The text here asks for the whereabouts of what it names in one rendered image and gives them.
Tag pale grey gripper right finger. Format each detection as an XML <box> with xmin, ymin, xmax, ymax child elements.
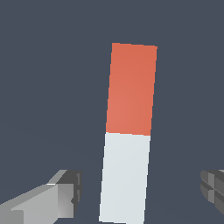
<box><xmin>199</xmin><ymin>169</ymin><xmax>224</xmax><ymax>214</ymax></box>

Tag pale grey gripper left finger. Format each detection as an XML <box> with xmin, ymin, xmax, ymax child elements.
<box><xmin>0</xmin><ymin>169</ymin><xmax>83</xmax><ymax>224</ymax></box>

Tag orange and white peg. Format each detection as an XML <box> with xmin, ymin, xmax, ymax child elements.
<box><xmin>98</xmin><ymin>42</ymin><xmax>158</xmax><ymax>224</ymax></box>

